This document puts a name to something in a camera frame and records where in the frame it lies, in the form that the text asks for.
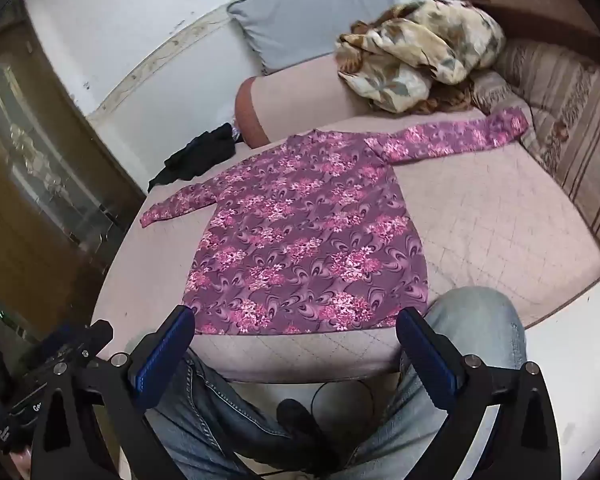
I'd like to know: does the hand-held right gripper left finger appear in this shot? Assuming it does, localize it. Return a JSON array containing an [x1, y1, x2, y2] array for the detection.
[[30, 305, 196, 480]]

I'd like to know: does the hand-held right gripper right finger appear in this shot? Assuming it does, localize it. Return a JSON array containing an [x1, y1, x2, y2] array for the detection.
[[396, 307, 563, 480]]

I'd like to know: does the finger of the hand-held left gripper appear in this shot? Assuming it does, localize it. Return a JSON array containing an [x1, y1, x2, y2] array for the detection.
[[40, 320, 114, 367]]

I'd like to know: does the purple floral long-sleeved shirt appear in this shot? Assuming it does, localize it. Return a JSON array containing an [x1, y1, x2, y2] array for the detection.
[[140, 112, 530, 337]]

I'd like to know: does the black clothes pile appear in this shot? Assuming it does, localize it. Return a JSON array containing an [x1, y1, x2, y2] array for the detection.
[[147, 123, 237, 193]]

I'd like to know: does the person's right leg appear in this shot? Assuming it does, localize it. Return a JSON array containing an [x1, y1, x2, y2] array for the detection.
[[350, 287, 528, 480]]

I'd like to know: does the person's leg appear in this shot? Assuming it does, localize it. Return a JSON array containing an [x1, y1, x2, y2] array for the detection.
[[350, 287, 528, 480], [145, 350, 301, 480]]

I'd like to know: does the person's left leg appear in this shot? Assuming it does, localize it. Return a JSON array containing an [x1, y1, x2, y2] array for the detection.
[[145, 350, 301, 480]]

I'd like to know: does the black shoe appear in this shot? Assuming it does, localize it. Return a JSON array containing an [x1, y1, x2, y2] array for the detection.
[[276, 399, 342, 467]]

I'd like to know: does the pink quilted sofa seat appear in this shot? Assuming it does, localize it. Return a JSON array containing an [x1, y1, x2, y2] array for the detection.
[[92, 115, 600, 381]]

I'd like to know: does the wooden door with glass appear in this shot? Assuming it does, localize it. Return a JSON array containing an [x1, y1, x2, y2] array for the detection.
[[0, 5, 146, 331]]

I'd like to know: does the striped patterned cushion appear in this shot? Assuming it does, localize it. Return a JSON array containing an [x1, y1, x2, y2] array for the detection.
[[472, 37, 600, 251]]

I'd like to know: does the pink and brown bolster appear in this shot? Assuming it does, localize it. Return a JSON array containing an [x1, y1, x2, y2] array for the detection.
[[235, 52, 381, 150]]

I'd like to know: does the cream floral blanket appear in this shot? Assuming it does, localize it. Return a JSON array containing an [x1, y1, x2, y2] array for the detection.
[[335, 0, 506, 115]]

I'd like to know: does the grey pillow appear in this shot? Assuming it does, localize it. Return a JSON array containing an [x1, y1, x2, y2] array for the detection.
[[227, 0, 398, 75]]

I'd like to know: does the black cable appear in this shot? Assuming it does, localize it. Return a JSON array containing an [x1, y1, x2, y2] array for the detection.
[[307, 379, 381, 413]]

